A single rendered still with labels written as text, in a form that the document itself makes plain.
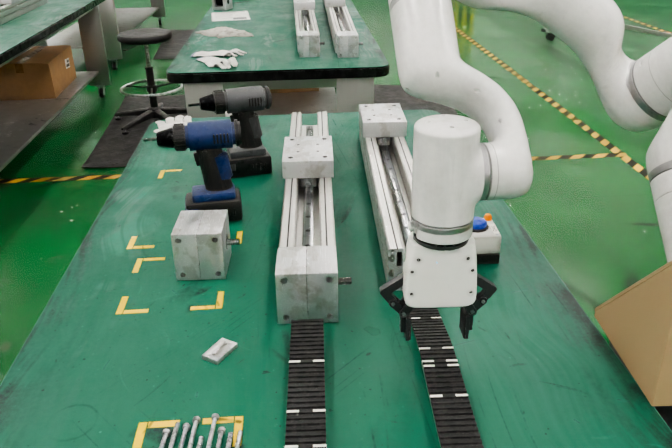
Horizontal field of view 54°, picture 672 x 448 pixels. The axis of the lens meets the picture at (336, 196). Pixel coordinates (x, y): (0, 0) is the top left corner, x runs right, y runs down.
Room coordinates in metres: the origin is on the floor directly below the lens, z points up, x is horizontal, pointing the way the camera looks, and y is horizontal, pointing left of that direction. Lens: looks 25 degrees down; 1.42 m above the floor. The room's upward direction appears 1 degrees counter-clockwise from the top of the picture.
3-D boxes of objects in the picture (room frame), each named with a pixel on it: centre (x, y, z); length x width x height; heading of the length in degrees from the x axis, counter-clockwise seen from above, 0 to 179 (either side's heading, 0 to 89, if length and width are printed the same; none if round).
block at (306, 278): (0.94, 0.04, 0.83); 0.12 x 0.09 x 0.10; 91
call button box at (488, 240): (1.12, -0.26, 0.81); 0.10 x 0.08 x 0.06; 91
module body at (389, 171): (1.39, -0.13, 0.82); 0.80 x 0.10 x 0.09; 1
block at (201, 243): (1.09, 0.24, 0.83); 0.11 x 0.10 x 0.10; 91
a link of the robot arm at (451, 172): (0.80, -0.15, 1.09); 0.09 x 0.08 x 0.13; 95
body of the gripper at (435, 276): (0.80, -0.14, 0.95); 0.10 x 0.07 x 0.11; 91
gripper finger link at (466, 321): (0.80, -0.20, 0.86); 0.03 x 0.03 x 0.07; 1
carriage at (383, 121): (1.64, -0.12, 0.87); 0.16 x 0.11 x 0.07; 1
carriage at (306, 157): (1.39, 0.06, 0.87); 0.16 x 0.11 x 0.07; 1
